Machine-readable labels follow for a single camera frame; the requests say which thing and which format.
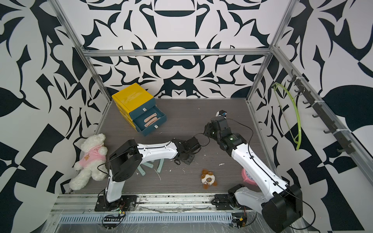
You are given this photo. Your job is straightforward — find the mint folding knife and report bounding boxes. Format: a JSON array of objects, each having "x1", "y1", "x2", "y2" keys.
[
  {"x1": 138, "y1": 166, "x2": 146, "y2": 176},
  {"x1": 142, "y1": 162, "x2": 153, "y2": 169},
  {"x1": 156, "y1": 159, "x2": 164, "y2": 173}
]

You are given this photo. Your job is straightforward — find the pink folding knife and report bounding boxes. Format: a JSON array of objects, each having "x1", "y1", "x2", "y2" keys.
[
  {"x1": 144, "y1": 113, "x2": 157, "y2": 123},
  {"x1": 144, "y1": 117, "x2": 158, "y2": 128}
]

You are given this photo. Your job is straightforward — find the teal drawer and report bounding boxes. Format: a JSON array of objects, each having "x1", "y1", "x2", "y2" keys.
[
  {"x1": 133, "y1": 105, "x2": 167, "y2": 136},
  {"x1": 129, "y1": 98, "x2": 155, "y2": 120}
]

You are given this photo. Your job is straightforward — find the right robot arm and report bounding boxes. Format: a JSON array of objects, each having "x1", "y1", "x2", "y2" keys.
[{"x1": 204, "y1": 116, "x2": 303, "y2": 233}]

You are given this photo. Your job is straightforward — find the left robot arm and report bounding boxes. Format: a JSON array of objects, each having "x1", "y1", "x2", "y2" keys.
[{"x1": 105, "y1": 137, "x2": 202, "y2": 203}]

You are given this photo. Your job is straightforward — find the yellow drawer cabinet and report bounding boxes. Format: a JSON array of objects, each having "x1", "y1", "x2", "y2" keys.
[{"x1": 112, "y1": 83, "x2": 154, "y2": 131}]

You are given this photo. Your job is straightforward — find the brown white plush puppy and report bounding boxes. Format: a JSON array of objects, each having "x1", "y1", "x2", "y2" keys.
[{"x1": 201, "y1": 169, "x2": 217, "y2": 189}]

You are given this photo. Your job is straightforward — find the pink alarm clock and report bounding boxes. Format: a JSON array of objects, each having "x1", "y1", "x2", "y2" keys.
[{"x1": 241, "y1": 169, "x2": 257, "y2": 186}]

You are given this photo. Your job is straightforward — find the white teddy bear pink shirt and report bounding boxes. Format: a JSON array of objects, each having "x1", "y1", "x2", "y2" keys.
[{"x1": 69, "y1": 134, "x2": 108, "y2": 191}]

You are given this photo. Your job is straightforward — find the black hook rack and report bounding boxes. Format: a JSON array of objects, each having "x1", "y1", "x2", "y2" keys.
[{"x1": 288, "y1": 70, "x2": 356, "y2": 155}]

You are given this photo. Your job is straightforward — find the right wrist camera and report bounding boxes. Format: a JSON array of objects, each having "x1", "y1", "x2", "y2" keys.
[{"x1": 216, "y1": 110, "x2": 227, "y2": 118}]

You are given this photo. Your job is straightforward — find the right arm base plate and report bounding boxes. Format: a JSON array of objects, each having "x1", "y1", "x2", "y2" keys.
[{"x1": 211, "y1": 194, "x2": 245, "y2": 210}]

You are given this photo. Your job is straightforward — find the green bow on wall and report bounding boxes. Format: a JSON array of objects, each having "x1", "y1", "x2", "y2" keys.
[{"x1": 272, "y1": 82, "x2": 303, "y2": 151}]

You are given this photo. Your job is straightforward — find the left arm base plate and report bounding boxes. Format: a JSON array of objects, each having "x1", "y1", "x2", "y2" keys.
[{"x1": 94, "y1": 195, "x2": 138, "y2": 212}]

